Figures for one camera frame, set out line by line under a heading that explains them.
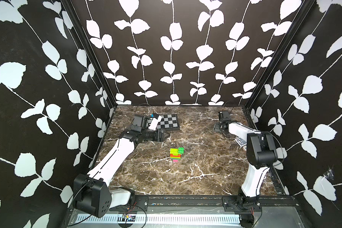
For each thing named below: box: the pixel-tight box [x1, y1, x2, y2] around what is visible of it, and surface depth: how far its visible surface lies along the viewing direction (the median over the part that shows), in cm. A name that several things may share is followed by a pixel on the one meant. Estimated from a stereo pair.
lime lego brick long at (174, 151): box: [169, 148, 181, 156], surface depth 83 cm
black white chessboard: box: [156, 113, 180, 130], surface depth 109 cm
